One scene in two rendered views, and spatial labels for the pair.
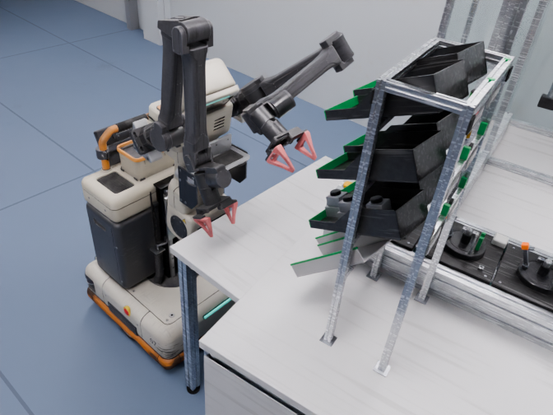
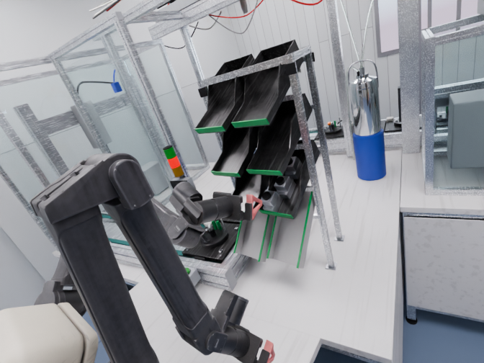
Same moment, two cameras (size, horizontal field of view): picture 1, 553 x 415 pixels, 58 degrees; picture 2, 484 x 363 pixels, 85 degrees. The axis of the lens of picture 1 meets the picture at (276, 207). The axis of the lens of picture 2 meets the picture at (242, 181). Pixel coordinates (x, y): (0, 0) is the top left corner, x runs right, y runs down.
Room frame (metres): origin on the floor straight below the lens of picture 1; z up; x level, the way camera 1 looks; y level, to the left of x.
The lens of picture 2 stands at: (1.07, 0.62, 1.69)
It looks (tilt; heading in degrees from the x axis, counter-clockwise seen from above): 24 degrees down; 277
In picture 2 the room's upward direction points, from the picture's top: 18 degrees counter-clockwise
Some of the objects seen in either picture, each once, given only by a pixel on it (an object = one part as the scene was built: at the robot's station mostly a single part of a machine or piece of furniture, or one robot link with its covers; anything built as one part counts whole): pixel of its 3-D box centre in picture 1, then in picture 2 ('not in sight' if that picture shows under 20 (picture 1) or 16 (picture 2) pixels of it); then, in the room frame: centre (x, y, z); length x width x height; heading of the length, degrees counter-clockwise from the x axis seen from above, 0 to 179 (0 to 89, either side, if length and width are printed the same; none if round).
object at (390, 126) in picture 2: not in sight; (405, 117); (0.07, -1.19, 1.01); 0.24 x 0.24 x 0.13; 60
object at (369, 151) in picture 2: not in sight; (369, 153); (0.49, -0.81, 1.00); 0.16 x 0.16 x 0.27
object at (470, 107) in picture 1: (407, 216); (279, 169); (1.03, -0.34, 1.26); 0.36 x 0.21 x 0.80; 150
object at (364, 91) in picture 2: not in sight; (364, 98); (0.49, -0.81, 1.32); 0.14 x 0.14 x 0.38
